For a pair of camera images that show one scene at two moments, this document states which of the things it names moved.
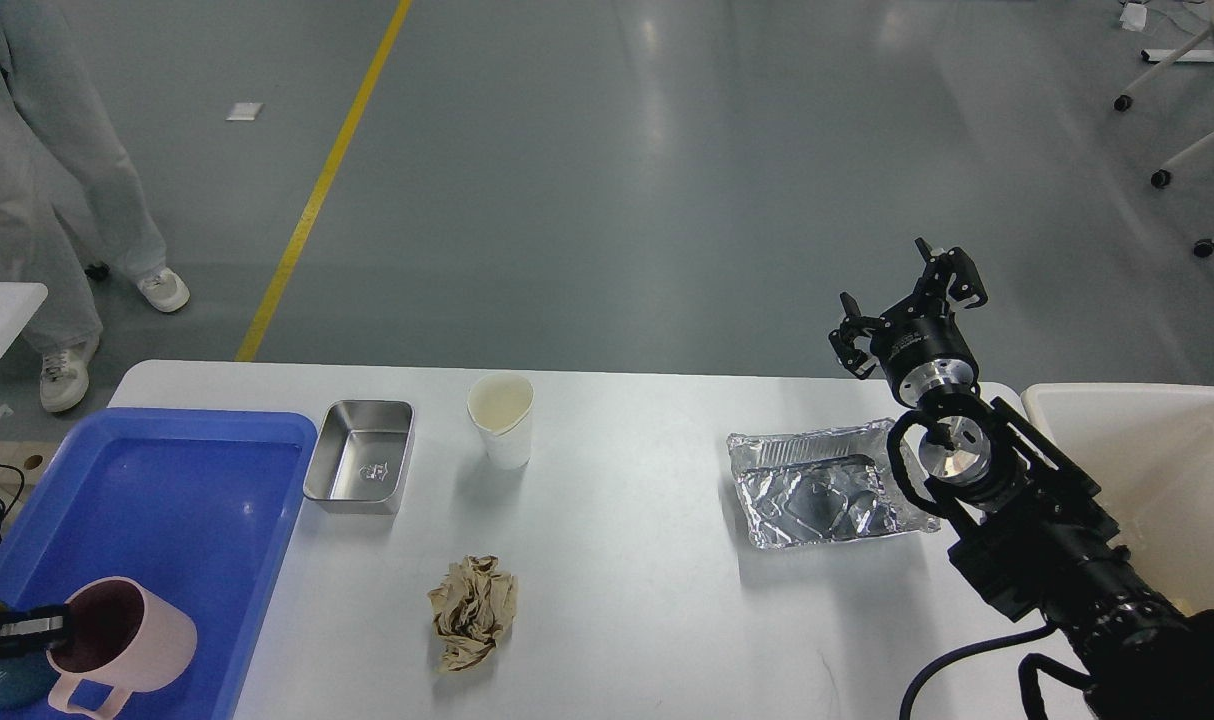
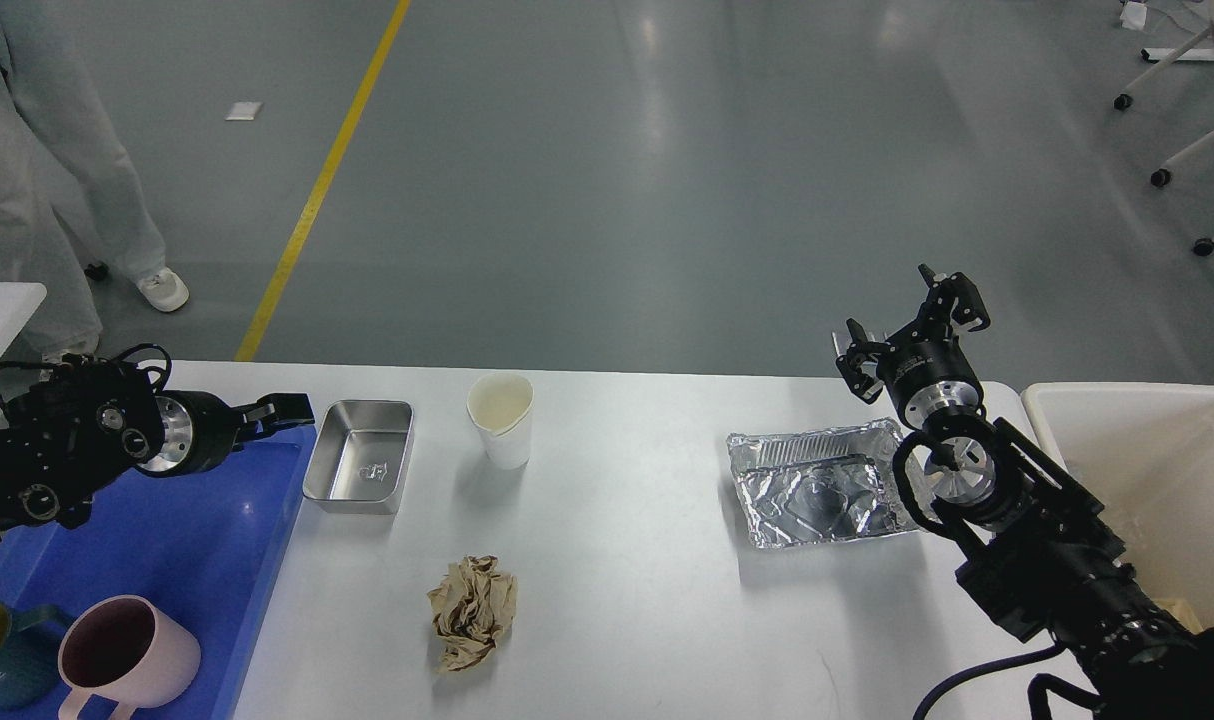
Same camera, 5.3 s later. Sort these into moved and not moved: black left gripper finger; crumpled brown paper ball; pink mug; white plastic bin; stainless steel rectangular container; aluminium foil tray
Moved: pink mug; black left gripper finger
Not moved: crumpled brown paper ball; aluminium foil tray; white plastic bin; stainless steel rectangular container
